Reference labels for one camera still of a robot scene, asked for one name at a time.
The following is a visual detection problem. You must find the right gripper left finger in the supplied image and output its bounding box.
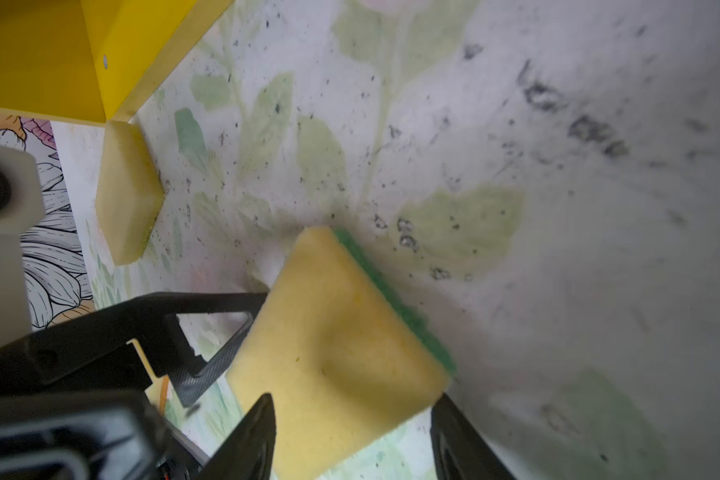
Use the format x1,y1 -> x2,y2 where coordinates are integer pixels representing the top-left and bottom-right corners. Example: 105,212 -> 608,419
198,393 -> 276,480

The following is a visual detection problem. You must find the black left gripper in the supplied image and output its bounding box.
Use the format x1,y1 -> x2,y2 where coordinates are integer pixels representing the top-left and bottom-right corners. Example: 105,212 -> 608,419
0,292 -> 267,479

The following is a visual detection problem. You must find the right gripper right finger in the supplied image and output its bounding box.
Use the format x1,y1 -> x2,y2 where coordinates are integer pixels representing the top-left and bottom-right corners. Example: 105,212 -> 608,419
430,394 -> 516,480

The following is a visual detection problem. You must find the tan yellow sponge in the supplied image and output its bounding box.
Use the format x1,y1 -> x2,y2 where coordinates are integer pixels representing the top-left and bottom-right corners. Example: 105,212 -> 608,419
128,339 -> 170,416
95,121 -> 165,266
226,226 -> 450,479

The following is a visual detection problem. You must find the yellow shelf with coloured boards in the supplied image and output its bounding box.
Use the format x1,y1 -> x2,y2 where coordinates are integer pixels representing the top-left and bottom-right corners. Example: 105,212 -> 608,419
0,0 -> 230,125

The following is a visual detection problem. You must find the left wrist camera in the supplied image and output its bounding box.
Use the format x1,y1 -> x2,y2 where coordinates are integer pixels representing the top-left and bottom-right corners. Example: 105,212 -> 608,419
0,146 -> 45,347

